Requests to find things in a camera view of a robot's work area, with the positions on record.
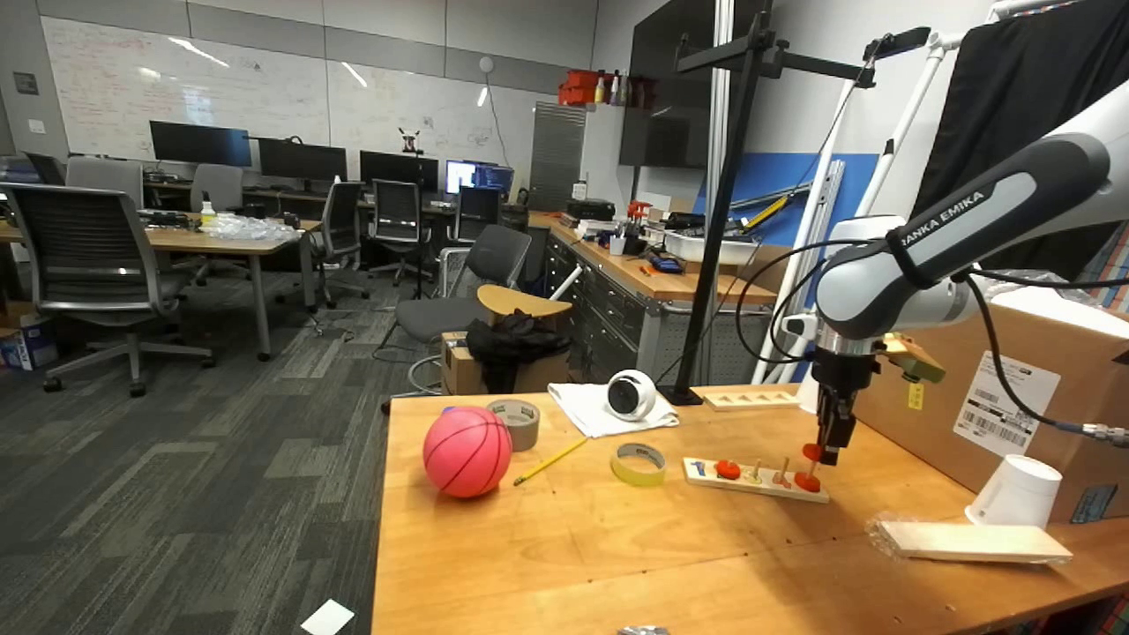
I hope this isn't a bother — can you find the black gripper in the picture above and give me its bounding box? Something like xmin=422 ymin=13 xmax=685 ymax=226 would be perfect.
xmin=809 ymin=349 xmax=882 ymax=469

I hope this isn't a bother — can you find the white peg board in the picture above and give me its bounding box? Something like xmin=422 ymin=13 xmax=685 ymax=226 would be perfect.
xmin=681 ymin=451 xmax=837 ymax=509

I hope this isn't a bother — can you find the long wooden slotted strip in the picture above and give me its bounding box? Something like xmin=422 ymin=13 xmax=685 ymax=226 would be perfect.
xmin=691 ymin=383 xmax=803 ymax=414

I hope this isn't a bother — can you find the white foam board in plastic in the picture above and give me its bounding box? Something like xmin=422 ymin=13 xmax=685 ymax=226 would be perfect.
xmin=876 ymin=515 xmax=1076 ymax=573

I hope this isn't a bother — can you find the white paper cup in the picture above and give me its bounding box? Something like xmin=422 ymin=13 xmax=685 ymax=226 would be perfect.
xmin=962 ymin=451 xmax=1067 ymax=531

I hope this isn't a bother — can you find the yellow-green tape roll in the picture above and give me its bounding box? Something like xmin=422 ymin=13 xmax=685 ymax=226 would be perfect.
xmin=607 ymin=442 xmax=670 ymax=491

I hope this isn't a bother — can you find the white mug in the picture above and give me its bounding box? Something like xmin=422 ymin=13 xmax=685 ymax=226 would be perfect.
xmin=602 ymin=368 xmax=663 ymax=426

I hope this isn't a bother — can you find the white plastic bin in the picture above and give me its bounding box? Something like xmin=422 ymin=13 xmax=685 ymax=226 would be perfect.
xmin=663 ymin=223 xmax=762 ymax=268

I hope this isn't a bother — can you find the black pole stand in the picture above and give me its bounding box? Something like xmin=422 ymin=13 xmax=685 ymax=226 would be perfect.
xmin=663 ymin=0 xmax=878 ymax=410

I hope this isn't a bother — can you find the wooden top workbench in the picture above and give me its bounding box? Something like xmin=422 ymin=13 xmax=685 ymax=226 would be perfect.
xmin=527 ymin=207 xmax=781 ymax=383

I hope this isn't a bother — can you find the white paper sheet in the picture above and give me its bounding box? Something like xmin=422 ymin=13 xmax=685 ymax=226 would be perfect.
xmin=546 ymin=377 xmax=685 ymax=442

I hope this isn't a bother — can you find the large cardboard box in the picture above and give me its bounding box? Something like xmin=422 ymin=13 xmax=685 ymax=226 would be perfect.
xmin=856 ymin=277 xmax=1129 ymax=528

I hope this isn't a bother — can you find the white tripod stand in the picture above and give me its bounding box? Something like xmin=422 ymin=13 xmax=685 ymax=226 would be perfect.
xmin=753 ymin=26 xmax=974 ymax=387

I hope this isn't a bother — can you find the yellow pencil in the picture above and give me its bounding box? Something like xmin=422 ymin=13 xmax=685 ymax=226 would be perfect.
xmin=513 ymin=434 xmax=594 ymax=491

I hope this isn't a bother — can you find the black bag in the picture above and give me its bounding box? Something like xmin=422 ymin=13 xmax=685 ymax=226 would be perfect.
xmin=464 ymin=310 xmax=578 ymax=395

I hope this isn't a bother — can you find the round wooden stool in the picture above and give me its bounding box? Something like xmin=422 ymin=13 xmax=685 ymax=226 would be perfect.
xmin=474 ymin=283 xmax=575 ymax=326

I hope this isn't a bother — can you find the pink toy basketball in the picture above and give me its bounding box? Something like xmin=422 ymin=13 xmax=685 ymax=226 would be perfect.
xmin=420 ymin=403 xmax=520 ymax=502

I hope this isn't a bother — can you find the grey padded chair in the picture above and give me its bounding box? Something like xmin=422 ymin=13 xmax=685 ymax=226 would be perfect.
xmin=391 ymin=223 xmax=541 ymax=349

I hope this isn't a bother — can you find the small cardboard box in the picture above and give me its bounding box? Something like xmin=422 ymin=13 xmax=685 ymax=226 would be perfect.
xmin=436 ymin=327 xmax=578 ymax=399

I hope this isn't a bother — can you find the grey metal cabinet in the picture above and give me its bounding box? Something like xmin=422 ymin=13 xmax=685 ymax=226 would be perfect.
xmin=527 ymin=101 xmax=590 ymax=214

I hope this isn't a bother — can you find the black curtain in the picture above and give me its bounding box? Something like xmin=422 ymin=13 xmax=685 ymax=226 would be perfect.
xmin=912 ymin=0 xmax=1129 ymax=283

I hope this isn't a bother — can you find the red bag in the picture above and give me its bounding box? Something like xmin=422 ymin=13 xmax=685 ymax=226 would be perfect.
xmin=558 ymin=67 xmax=602 ymax=108

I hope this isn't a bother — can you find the blue lit screen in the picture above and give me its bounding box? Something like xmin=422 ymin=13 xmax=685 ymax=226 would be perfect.
xmin=441 ymin=159 xmax=520 ymax=196

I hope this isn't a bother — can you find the black office chair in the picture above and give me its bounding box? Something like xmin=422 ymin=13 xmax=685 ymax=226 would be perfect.
xmin=367 ymin=176 xmax=436 ymax=297
xmin=314 ymin=176 xmax=367 ymax=310

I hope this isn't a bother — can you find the black computer monitor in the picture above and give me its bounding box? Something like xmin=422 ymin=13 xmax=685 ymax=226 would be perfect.
xmin=147 ymin=118 xmax=254 ymax=168
xmin=356 ymin=147 xmax=441 ymax=193
xmin=256 ymin=133 xmax=348 ymax=187

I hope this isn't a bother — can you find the white paper scrap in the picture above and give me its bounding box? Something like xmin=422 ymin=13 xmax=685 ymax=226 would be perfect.
xmin=297 ymin=597 xmax=356 ymax=635

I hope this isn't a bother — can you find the wooden office desk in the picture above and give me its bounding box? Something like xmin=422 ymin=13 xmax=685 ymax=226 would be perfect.
xmin=137 ymin=214 xmax=320 ymax=363

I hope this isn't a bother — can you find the grey mesh office chair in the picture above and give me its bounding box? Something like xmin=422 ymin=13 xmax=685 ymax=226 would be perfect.
xmin=0 ymin=179 xmax=219 ymax=399

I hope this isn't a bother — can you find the yellow wrist camera mount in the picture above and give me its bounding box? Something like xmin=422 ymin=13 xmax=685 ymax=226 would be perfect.
xmin=878 ymin=330 xmax=949 ymax=387

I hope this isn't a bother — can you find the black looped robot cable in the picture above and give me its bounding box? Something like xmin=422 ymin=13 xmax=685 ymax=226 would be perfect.
xmin=733 ymin=235 xmax=867 ymax=368

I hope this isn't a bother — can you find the grey duct tape roll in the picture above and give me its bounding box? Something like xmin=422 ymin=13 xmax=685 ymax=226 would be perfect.
xmin=487 ymin=395 xmax=543 ymax=454

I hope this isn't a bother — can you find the black wall panel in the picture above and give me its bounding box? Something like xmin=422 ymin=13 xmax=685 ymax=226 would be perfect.
xmin=617 ymin=0 xmax=770 ymax=168

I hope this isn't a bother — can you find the wall whiteboard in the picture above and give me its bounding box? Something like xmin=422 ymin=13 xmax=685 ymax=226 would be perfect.
xmin=40 ymin=13 xmax=521 ymax=168

